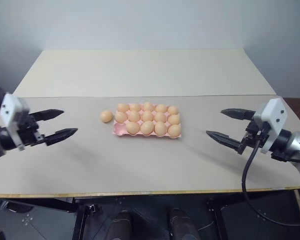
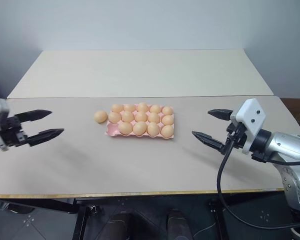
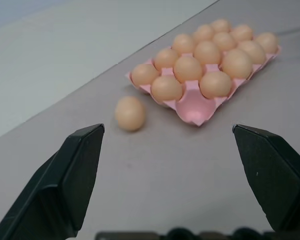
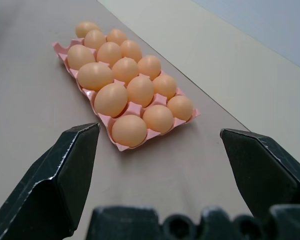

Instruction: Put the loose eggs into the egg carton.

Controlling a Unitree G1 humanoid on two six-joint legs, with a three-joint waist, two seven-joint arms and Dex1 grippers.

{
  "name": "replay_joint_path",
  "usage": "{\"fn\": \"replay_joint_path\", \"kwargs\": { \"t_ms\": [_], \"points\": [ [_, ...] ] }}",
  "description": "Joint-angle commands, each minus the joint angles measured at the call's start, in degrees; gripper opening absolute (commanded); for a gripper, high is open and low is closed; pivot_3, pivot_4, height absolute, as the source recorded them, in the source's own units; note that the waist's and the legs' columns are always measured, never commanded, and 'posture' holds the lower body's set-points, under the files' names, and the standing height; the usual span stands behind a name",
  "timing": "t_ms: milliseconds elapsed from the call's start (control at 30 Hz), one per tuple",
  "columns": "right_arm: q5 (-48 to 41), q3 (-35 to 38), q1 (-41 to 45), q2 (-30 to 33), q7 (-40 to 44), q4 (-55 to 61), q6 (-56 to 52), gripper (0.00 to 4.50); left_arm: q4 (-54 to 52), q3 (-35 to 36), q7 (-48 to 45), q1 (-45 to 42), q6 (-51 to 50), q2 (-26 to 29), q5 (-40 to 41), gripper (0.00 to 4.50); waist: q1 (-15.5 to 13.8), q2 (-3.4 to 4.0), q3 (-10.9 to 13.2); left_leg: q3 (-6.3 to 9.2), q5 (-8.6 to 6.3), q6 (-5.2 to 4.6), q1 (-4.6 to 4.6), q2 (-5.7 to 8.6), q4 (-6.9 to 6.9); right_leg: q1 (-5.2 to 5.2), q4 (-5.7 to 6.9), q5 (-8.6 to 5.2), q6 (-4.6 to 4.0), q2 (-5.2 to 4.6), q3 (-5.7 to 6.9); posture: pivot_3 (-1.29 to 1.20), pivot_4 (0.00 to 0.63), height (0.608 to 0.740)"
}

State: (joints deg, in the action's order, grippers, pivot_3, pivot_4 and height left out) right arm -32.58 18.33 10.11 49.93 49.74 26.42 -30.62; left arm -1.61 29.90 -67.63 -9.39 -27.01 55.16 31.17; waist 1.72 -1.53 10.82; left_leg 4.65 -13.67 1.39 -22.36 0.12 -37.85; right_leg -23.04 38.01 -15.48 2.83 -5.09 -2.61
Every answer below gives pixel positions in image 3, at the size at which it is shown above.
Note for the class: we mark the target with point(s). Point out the pink egg tray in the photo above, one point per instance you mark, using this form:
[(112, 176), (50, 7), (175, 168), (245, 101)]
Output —
[(195, 110)]

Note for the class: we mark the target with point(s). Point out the beige egg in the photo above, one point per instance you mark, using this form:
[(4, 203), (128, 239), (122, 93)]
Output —
[(166, 58), (251, 51), (167, 88), (267, 42), (215, 84), (224, 41), (130, 113), (145, 74), (221, 25), (237, 63), (183, 43), (203, 33), (242, 32), (188, 68), (207, 52)]

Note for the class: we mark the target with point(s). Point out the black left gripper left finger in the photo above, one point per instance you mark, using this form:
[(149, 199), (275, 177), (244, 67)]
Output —
[(57, 185)]

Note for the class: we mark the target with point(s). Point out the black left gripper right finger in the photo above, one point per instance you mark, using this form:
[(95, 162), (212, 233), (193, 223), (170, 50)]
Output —
[(277, 175)]

